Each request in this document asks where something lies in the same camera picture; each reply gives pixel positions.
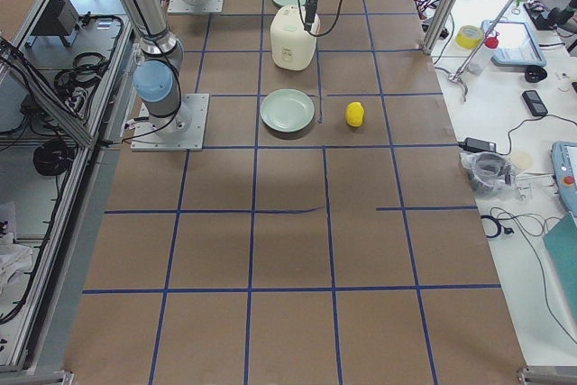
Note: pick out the cream white rice cooker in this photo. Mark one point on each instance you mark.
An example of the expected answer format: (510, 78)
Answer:
(292, 47)

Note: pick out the near pale green plate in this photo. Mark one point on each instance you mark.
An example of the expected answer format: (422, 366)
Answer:
(287, 110)

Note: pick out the yellow lemon toy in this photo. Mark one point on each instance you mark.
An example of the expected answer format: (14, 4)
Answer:
(354, 114)

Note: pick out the yellow tape roll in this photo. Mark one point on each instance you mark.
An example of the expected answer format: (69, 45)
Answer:
(469, 37)

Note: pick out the metal lab stand rod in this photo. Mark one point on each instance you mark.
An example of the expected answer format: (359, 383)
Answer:
(456, 77)

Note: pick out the red cap squeeze bottle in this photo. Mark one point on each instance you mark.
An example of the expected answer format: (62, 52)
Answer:
(484, 55)

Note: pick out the teach pendant tablet top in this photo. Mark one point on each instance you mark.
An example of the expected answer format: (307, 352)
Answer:
(517, 46)

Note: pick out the black power adapter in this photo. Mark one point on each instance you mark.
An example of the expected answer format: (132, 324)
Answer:
(473, 145)

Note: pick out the black phone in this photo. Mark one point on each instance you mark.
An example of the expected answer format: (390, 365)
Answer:
(534, 103)

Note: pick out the plastic bag with parts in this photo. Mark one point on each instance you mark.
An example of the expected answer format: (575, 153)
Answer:
(490, 175)

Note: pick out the grey control box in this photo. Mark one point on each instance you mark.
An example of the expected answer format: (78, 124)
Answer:
(58, 19)

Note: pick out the teach pendant right edge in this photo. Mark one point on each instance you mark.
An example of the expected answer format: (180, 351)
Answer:
(563, 155)

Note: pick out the teal box corner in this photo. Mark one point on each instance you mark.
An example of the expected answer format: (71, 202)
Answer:
(560, 243)

